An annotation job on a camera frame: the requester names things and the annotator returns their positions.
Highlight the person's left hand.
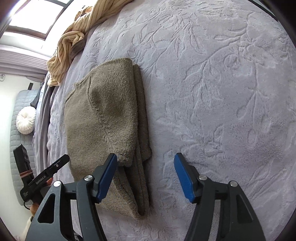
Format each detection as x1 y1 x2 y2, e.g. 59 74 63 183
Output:
30 177 53 216

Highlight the brown framed window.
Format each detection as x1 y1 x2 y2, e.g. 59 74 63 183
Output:
6 0 72 40

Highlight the round white pleated cushion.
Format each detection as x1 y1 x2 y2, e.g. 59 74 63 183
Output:
16 106 36 135

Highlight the grey quilted mattress pad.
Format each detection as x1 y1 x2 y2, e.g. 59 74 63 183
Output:
10 90 38 206

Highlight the brown knit sweater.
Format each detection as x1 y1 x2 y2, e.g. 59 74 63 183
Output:
64 58 152 219

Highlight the yellow striped garment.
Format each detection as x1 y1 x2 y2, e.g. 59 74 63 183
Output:
47 1 130 87

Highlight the folded lavender window blind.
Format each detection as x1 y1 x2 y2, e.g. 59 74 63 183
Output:
0 45 49 82

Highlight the embossed lavender bedspread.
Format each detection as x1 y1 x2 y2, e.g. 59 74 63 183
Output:
47 1 295 240

